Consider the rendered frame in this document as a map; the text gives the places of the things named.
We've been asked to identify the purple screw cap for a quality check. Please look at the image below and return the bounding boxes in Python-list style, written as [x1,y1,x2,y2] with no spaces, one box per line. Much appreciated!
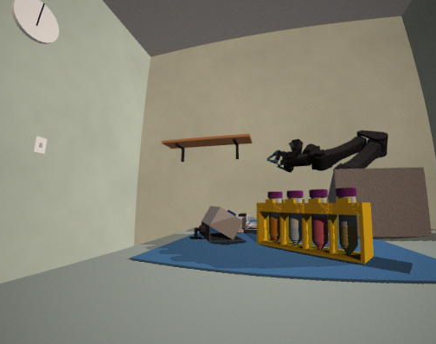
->
[309,189,328,197]
[336,188,356,196]
[268,192,283,198]
[287,190,303,198]

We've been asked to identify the grey key desk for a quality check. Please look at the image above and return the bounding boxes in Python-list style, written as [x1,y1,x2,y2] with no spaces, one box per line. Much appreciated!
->
[190,206,243,242]

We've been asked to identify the blue flat mat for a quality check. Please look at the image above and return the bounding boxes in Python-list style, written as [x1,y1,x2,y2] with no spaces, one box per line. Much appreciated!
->
[130,232,436,283]

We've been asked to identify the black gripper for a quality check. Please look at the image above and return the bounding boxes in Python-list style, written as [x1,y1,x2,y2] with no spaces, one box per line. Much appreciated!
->
[267,150,298,173]

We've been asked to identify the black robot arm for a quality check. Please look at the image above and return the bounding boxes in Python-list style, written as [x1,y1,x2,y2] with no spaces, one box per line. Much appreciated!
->
[285,131,388,171]

